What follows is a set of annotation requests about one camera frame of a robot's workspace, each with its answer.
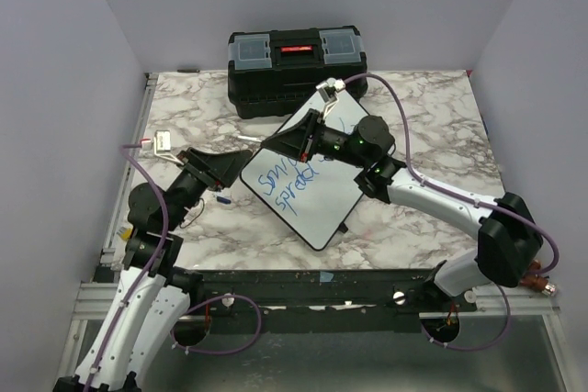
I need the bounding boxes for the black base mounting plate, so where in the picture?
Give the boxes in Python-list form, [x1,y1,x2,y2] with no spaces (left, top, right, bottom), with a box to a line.
[174,269,476,343]

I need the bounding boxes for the white marker pen blue cap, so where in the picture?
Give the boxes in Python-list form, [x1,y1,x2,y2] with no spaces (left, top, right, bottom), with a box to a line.
[236,135,264,144]

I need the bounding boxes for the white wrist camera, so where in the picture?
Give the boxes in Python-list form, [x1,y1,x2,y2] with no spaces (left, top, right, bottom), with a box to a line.
[140,129,181,164]
[316,78,345,120]

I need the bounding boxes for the aluminium frame rail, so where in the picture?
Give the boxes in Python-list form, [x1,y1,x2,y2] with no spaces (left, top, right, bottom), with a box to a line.
[51,73,159,386]

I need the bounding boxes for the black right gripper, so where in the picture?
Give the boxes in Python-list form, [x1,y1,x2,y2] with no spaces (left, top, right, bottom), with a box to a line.
[261,110,368,170]

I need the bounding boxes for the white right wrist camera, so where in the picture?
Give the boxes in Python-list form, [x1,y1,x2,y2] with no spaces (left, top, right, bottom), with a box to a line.
[316,78,345,120]

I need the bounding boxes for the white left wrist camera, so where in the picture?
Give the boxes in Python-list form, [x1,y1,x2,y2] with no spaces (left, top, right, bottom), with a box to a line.
[140,129,181,164]

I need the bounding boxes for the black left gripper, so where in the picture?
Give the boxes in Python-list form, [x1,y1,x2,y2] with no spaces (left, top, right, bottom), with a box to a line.
[165,146,253,231]

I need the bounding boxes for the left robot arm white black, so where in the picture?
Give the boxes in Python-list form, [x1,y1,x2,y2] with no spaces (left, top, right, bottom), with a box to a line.
[54,148,253,391]

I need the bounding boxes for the small yellow grey object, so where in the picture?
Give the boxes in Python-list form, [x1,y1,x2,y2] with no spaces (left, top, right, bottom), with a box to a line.
[117,227,132,241]

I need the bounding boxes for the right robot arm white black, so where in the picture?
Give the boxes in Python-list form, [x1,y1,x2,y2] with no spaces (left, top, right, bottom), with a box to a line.
[261,110,543,311]

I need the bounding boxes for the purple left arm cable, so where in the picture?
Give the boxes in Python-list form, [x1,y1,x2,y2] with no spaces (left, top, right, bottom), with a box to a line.
[82,142,263,392]

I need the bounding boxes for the white whiteboard with black rim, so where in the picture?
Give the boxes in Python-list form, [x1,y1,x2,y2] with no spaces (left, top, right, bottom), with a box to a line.
[239,91,397,253]

